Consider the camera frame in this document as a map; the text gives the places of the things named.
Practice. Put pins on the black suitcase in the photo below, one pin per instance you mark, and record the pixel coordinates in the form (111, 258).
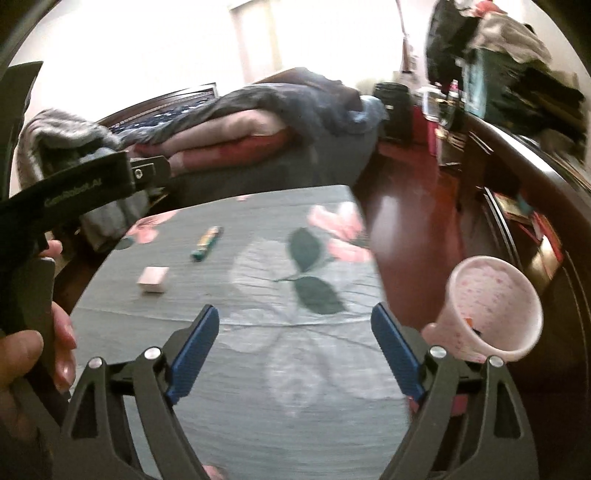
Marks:
(392, 108)

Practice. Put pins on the grey crumpled cloth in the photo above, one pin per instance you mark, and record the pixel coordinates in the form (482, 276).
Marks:
(512, 34)

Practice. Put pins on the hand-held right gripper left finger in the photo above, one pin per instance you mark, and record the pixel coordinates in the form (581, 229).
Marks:
(194, 355)

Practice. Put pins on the grey floral tablecloth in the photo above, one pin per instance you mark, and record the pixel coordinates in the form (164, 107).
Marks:
(277, 369)

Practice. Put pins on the teal bag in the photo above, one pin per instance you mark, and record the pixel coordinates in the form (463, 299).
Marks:
(485, 85)

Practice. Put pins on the dark wooden headboard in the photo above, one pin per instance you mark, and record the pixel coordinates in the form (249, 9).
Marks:
(152, 104)

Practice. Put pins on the dark wooden cabinet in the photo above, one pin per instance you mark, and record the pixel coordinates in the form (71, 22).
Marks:
(568, 207)

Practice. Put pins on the person's left hand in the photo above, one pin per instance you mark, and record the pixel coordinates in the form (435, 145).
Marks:
(18, 360)

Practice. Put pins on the teal flat box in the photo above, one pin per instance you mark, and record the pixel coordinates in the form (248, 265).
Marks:
(525, 205)

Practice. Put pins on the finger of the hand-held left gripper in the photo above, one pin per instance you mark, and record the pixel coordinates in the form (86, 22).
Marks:
(150, 171)

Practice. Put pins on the hanging dark clothes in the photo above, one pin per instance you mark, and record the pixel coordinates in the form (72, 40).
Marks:
(450, 37)

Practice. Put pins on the small pink box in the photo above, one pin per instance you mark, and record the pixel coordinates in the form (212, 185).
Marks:
(153, 279)

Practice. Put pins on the tan cover book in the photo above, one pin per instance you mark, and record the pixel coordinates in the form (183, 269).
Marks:
(508, 205)

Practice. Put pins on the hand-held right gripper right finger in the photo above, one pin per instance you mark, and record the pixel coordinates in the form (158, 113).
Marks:
(397, 355)

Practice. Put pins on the red blanket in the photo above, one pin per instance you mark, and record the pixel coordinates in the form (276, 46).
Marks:
(258, 145)

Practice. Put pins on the grey striped cloth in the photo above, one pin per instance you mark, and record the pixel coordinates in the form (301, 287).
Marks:
(60, 134)

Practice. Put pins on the green yellow marker pen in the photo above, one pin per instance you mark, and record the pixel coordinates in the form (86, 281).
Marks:
(207, 243)

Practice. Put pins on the pink blanket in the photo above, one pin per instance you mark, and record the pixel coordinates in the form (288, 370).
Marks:
(240, 127)

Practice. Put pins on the stack of dark folded clothes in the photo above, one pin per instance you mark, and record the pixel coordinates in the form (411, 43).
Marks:
(549, 101)

